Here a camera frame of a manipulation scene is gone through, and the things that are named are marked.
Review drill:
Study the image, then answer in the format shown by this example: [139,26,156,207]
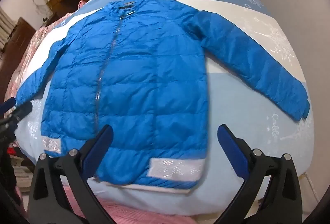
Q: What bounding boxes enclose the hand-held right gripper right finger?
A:
[217,124,303,224]

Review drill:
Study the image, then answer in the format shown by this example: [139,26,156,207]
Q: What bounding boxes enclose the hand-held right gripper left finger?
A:
[27,125,115,224]

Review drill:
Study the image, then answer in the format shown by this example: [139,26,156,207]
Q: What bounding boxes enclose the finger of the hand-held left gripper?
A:
[0,97,17,116]
[10,101,33,122]

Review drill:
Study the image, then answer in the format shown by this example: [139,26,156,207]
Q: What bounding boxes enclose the blue shorts with white lettering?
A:
[16,0,310,186]

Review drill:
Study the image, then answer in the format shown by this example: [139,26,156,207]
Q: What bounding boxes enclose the pink floral quilt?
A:
[4,0,87,103]

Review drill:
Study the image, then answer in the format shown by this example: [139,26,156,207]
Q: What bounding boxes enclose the dark wooden cabinet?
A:
[0,17,37,95]

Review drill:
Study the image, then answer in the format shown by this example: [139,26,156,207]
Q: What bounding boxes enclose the white ribbed radiator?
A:
[0,11,13,52]

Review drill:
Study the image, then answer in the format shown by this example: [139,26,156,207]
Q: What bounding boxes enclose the pink bed sheet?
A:
[60,185,219,224]

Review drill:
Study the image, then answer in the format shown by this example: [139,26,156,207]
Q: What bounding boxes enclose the blue and white bed blanket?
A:
[8,0,320,217]

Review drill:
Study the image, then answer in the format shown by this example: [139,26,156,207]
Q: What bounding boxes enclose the white cord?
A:
[304,172,319,205]

